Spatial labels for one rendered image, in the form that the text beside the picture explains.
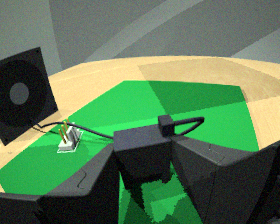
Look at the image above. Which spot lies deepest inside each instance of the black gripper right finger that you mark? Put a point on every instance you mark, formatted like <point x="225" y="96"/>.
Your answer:
<point x="226" y="185"/>

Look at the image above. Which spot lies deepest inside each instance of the black square fan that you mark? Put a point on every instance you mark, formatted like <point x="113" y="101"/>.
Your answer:
<point x="25" y="93"/>

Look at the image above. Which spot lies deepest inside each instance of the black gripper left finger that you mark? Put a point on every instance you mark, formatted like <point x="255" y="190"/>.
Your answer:
<point x="91" y="196"/>

